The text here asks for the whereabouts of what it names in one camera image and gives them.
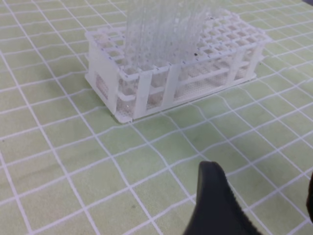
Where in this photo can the glass test tube in rack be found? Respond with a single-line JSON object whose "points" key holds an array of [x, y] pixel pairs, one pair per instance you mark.
{"points": [[149, 34], [135, 21]]}

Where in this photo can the green checkered tablecloth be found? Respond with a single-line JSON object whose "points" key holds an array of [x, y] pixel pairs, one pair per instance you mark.
{"points": [[67, 167]]}

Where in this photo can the white plastic test tube rack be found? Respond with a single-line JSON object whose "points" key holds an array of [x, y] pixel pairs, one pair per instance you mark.
{"points": [[227, 55]]}

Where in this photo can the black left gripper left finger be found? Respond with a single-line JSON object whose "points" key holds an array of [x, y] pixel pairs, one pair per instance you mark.
{"points": [[217, 211]]}

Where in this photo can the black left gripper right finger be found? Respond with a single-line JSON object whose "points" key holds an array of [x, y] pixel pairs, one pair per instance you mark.
{"points": [[309, 200]]}

